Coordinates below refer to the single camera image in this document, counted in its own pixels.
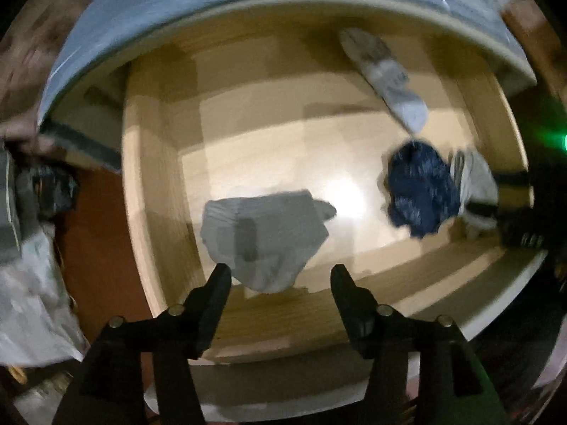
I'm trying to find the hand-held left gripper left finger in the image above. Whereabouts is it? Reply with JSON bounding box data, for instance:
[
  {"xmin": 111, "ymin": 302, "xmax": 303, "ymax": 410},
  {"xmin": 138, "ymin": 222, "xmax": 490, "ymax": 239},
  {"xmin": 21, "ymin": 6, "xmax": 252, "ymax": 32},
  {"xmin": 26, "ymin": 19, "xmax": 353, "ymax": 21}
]
[{"xmin": 53, "ymin": 263, "xmax": 233, "ymax": 425}]

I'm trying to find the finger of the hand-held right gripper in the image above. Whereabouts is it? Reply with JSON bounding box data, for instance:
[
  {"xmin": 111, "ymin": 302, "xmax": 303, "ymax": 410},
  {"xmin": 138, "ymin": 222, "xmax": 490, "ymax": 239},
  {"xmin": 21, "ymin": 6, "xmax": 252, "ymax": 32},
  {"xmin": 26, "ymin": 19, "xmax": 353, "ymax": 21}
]
[
  {"xmin": 467, "ymin": 203, "xmax": 503, "ymax": 219},
  {"xmin": 492, "ymin": 171, "xmax": 531, "ymax": 186}
]

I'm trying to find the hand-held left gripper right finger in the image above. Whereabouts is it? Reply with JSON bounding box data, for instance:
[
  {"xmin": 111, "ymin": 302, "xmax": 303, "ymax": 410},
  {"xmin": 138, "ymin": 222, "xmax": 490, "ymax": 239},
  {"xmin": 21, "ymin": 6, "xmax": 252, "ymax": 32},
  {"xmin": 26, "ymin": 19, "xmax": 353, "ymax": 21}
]
[{"xmin": 330, "ymin": 264, "xmax": 508, "ymax": 425}]

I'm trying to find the grey striped sock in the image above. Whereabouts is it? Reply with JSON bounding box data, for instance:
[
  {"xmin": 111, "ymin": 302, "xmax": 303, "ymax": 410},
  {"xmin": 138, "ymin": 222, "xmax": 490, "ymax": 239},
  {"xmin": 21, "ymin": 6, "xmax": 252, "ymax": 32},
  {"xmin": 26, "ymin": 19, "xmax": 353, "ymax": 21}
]
[{"xmin": 449, "ymin": 150, "xmax": 501, "ymax": 240}]

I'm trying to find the dark blue speckled underwear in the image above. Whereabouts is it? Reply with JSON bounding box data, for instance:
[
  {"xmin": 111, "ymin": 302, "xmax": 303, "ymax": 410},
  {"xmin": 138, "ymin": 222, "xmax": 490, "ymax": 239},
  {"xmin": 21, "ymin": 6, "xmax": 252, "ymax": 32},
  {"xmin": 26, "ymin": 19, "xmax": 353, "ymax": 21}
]
[{"xmin": 382, "ymin": 140, "xmax": 464, "ymax": 239}]

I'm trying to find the grey underwear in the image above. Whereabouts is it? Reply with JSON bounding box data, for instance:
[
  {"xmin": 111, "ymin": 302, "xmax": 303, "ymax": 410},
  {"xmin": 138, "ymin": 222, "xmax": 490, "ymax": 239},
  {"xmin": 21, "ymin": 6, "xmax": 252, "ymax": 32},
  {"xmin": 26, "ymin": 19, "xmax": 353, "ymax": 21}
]
[{"xmin": 200, "ymin": 189, "xmax": 338, "ymax": 294}]

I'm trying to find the grey and white sock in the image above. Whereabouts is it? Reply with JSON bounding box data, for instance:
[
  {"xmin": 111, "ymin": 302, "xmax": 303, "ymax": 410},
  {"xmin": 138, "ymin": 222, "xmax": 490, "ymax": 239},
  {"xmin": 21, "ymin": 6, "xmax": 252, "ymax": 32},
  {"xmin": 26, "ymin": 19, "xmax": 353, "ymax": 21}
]
[{"xmin": 338, "ymin": 27, "xmax": 430, "ymax": 134}]

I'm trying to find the grey drawer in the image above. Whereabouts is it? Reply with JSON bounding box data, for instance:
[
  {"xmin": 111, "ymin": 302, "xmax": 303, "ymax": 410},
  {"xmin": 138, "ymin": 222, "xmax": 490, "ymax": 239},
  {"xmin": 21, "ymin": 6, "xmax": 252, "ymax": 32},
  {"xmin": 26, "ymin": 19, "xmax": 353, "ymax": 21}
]
[{"xmin": 122, "ymin": 4, "xmax": 551, "ymax": 421}]

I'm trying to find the white crumpled plastic bag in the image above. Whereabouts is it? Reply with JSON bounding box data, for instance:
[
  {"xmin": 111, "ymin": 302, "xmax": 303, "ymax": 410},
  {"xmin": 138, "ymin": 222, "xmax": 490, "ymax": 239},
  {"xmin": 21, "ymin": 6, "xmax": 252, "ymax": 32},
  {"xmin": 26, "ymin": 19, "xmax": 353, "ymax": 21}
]
[{"xmin": 0, "ymin": 226, "xmax": 88, "ymax": 369}]

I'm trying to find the beige leaf printed sheet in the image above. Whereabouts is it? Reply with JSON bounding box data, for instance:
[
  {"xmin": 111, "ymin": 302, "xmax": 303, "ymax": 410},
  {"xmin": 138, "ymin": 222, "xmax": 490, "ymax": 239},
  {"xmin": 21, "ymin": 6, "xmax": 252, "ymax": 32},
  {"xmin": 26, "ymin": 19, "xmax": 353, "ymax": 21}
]
[{"xmin": 0, "ymin": 0, "xmax": 117, "ymax": 157}]

